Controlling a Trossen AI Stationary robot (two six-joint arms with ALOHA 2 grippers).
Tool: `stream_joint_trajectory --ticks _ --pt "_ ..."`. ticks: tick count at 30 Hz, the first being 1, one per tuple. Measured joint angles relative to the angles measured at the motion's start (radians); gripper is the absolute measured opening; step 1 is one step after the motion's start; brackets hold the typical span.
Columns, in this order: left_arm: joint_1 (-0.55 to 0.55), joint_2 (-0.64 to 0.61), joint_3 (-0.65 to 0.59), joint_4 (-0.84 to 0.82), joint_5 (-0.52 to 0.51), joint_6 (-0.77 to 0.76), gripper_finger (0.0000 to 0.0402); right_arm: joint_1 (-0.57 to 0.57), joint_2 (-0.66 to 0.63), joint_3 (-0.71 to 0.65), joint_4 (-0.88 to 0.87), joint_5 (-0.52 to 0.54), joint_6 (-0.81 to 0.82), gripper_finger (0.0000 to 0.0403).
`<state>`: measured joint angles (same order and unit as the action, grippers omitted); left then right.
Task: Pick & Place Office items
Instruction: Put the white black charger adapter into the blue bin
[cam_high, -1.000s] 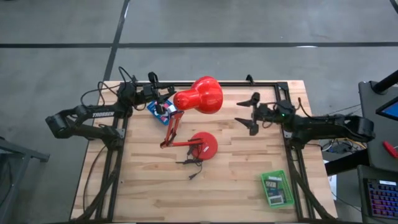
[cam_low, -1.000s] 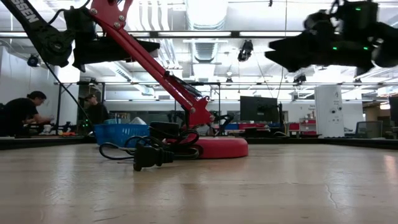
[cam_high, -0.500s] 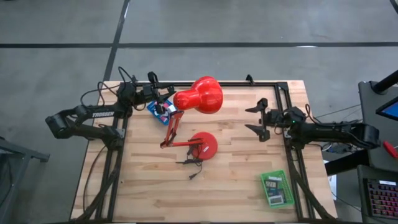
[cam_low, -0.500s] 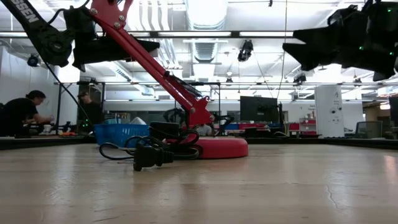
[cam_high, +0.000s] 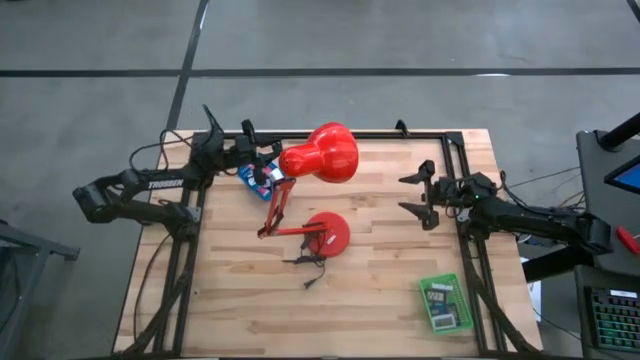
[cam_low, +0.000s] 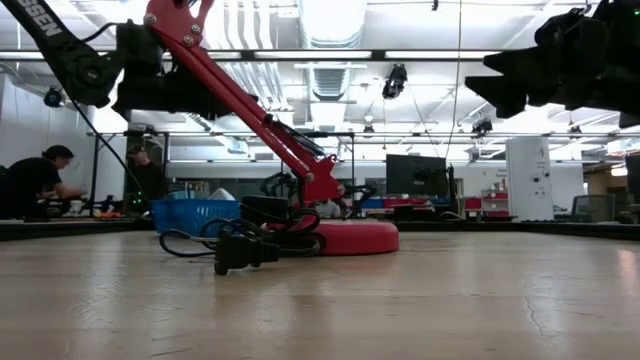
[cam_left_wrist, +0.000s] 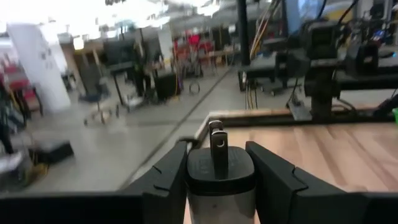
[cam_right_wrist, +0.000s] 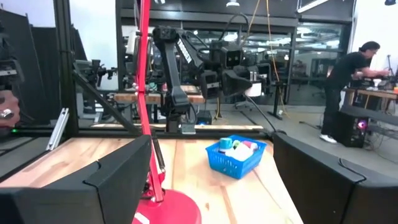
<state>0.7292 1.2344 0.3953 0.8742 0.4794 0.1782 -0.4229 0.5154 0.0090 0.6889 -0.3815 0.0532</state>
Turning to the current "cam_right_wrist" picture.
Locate large white charger block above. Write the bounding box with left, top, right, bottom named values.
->
left=225, top=143, right=254, bottom=162

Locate black computer tower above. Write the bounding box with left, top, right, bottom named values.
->
left=334, top=110, right=370, bottom=149

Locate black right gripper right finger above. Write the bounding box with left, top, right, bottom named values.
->
left=272, top=133, right=398, bottom=224

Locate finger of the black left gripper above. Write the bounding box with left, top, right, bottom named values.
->
left=221, top=68, right=253, bottom=98

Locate blue plastic basket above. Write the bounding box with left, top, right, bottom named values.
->
left=205, top=134, right=267, bottom=180

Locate person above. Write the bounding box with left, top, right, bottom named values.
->
left=319, top=40, right=390, bottom=144

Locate wooden background table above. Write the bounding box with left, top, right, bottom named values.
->
left=114, top=92, right=206, bottom=105
left=341, top=88, right=398, bottom=108

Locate blue charger block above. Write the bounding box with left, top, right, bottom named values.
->
left=219, top=137, right=233, bottom=150

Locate black power box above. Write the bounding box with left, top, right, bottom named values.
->
left=196, top=110, right=213, bottom=126

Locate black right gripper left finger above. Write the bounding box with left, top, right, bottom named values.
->
left=0, top=134, right=152, bottom=224

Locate black vertical frame post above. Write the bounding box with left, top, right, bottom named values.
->
left=53, top=0, right=79, bottom=138

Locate yellow cable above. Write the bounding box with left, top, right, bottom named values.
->
left=247, top=0, right=292, bottom=119

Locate silver aluminium extrusion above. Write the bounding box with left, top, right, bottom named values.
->
left=45, top=107, right=70, bottom=152

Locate red desk lamp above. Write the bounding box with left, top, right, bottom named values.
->
left=132, top=0, right=202, bottom=224

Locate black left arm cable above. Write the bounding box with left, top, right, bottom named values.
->
left=217, top=12, right=250, bottom=43

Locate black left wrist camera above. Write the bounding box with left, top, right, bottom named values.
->
left=220, top=45, right=244, bottom=70

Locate black diagonal frame strut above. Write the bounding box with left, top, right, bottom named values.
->
left=73, top=70, right=141, bottom=136

